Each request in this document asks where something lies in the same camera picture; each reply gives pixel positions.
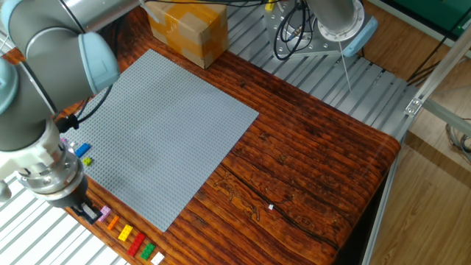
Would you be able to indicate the yellow Lego brick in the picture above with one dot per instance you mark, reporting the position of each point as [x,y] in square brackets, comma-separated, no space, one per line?
[125,232]

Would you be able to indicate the small lime Lego brick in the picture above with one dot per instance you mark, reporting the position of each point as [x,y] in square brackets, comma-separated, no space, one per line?
[87,161]

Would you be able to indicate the wide white Lego brick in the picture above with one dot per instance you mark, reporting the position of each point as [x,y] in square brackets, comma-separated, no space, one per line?
[157,258]

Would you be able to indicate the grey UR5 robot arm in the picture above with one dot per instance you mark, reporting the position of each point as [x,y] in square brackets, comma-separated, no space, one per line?
[48,66]

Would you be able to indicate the thin orange Lego brick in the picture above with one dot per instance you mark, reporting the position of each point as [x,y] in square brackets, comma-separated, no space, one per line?
[113,222]

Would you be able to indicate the pink Lego brick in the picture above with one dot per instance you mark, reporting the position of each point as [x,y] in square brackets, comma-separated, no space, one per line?
[106,212]

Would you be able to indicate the aluminium frame beam with bracket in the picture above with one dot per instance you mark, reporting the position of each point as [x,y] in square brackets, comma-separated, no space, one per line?
[441,70]

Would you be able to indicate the grey Lego baseplate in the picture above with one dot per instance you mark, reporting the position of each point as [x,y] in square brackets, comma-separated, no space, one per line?
[165,140]

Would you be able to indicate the long red Lego brick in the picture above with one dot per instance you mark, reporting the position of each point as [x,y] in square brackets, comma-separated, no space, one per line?
[136,244]

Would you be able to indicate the long blue Lego brick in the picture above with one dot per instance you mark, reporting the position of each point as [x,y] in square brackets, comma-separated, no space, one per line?
[82,150]

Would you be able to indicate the taped cardboard box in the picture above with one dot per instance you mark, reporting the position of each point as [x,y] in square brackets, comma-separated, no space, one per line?
[187,33]

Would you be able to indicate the green Lego brick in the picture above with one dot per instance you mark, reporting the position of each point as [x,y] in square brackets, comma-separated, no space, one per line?
[148,251]

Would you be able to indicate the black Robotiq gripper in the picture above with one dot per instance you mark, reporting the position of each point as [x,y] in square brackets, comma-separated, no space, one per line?
[71,197]

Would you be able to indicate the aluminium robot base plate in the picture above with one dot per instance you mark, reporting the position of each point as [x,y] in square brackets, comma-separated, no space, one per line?
[305,48]

